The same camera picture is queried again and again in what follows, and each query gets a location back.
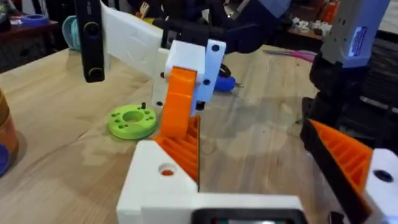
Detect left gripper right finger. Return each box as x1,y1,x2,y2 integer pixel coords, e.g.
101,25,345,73
300,118,398,224

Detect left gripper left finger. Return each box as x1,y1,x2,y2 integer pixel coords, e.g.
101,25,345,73
116,139,200,224

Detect blue electric screwdriver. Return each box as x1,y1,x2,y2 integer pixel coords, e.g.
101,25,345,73
213,63,244,93

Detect green disc with holes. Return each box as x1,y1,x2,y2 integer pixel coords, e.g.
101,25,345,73
106,104,158,141

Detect wooden fork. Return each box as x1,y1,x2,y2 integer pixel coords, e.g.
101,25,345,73
137,2,150,20

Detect pink scissors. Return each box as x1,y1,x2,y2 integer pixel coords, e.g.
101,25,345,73
262,49,318,63

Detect black upright wrist plate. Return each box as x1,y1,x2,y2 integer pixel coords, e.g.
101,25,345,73
73,0,106,84

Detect heap of small white parts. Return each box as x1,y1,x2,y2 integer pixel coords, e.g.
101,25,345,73
291,17,333,35

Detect pale teal roll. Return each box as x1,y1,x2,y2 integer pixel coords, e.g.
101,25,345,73
61,15,82,51

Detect blue round plastic piece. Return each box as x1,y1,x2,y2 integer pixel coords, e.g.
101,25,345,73
0,142,12,177

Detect orange brown tub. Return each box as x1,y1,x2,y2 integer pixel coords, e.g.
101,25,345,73
0,88,19,155

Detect dark side table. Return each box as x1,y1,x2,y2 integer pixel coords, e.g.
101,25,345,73
0,21,60,73

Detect blue tape roll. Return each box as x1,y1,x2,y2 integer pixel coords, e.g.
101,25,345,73
20,14,50,27

